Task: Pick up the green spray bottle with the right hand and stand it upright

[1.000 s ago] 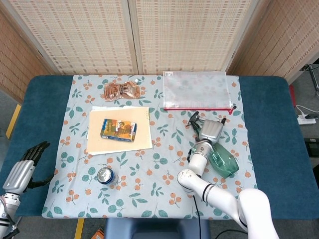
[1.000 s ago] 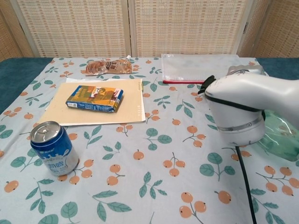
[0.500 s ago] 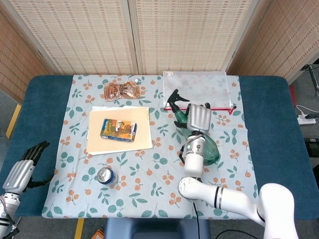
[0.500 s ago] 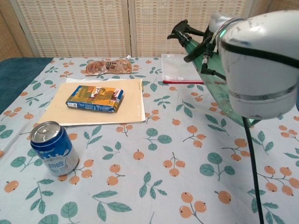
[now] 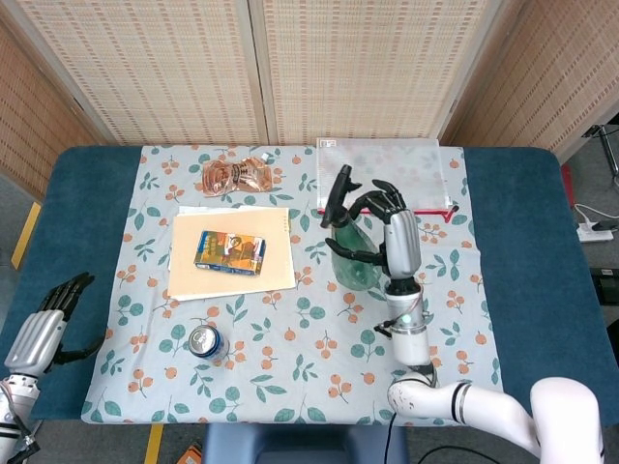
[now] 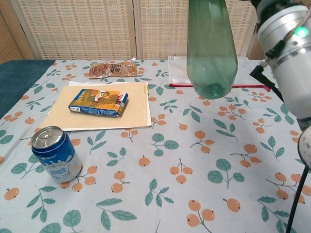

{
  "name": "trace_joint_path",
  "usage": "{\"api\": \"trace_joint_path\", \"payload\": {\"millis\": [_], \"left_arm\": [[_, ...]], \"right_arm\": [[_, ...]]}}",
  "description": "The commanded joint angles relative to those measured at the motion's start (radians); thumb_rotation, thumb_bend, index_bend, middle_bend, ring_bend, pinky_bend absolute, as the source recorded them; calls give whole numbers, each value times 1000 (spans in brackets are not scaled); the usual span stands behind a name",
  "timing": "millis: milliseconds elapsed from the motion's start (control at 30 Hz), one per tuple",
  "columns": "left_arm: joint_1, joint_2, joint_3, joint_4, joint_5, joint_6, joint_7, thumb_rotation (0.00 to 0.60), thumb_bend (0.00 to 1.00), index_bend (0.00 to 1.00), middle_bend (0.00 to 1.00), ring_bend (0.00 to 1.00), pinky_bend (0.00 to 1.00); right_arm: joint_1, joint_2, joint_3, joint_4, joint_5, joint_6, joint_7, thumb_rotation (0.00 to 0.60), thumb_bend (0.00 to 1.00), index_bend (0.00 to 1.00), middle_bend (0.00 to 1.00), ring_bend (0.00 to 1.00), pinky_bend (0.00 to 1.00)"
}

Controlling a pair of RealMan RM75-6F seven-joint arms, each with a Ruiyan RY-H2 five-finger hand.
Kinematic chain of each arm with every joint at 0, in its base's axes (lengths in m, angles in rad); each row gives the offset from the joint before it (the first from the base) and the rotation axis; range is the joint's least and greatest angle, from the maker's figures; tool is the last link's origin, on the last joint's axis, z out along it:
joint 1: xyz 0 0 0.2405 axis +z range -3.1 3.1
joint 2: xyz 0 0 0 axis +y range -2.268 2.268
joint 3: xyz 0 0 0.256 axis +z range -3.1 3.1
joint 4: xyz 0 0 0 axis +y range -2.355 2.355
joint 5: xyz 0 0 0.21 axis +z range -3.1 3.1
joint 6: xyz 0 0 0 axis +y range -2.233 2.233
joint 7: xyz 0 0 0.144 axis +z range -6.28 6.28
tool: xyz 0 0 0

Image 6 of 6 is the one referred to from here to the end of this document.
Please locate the green spray bottle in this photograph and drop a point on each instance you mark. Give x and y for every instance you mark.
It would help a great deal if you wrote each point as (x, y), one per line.
(211, 60)

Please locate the beige paper folder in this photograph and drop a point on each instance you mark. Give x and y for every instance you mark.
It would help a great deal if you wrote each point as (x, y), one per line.
(136, 114)

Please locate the clear mesh zip pouch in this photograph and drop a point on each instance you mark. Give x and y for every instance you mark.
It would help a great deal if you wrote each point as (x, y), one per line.
(177, 72)

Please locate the floral fruit print tablecloth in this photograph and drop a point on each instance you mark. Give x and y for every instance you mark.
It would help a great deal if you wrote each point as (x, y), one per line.
(155, 170)

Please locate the blue orange carton box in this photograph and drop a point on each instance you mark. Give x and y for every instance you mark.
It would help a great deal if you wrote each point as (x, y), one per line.
(99, 102)

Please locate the brown snack pouch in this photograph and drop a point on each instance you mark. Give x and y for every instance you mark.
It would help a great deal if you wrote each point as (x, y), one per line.
(114, 69)

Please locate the blue white milk can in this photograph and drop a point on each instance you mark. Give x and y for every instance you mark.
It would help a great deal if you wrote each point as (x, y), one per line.
(58, 160)

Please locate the woven bamboo folding screen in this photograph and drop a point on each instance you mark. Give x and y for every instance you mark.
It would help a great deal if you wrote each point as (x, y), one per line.
(85, 29)

